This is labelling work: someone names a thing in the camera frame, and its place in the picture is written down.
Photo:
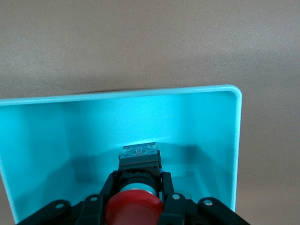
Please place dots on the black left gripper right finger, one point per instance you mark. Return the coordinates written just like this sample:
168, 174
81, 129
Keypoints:
175, 211

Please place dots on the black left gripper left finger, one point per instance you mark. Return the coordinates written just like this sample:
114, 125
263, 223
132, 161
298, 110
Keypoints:
93, 211

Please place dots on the red push button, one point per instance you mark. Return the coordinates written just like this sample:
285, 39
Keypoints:
133, 206

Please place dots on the cyan plastic bin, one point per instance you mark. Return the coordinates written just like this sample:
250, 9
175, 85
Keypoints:
70, 131

